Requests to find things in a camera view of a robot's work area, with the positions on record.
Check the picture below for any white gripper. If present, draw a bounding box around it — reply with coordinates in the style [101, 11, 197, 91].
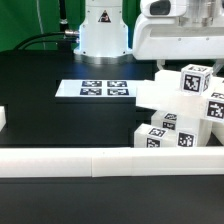
[133, 0, 224, 74]

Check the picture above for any white tagged cube part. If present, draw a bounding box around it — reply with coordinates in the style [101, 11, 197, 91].
[180, 64, 213, 95]

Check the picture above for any white chair back frame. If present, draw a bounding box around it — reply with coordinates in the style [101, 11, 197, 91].
[136, 70, 224, 123]

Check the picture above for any white chair seat panel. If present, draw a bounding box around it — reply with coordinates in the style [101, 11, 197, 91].
[175, 115, 212, 147]

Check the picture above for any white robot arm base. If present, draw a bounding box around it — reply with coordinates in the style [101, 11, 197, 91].
[74, 0, 132, 64]

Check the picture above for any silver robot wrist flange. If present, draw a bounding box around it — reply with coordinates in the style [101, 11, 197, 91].
[179, 0, 224, 27]

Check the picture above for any white base tag plate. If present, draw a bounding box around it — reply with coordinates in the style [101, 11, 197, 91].
[55, 79, 140, 98]

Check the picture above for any white fence right rail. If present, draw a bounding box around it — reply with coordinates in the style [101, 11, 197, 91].
[212, 122, 224, 145]

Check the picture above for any black cable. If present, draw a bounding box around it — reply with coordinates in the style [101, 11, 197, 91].
[13, 29, 81, 51]

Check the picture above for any white fence wall rail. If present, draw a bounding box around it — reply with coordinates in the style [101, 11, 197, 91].
[0, 147, 224, 178]

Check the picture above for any white fence left rail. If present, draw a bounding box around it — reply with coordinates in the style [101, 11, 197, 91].
[0, 106, 6, 132]

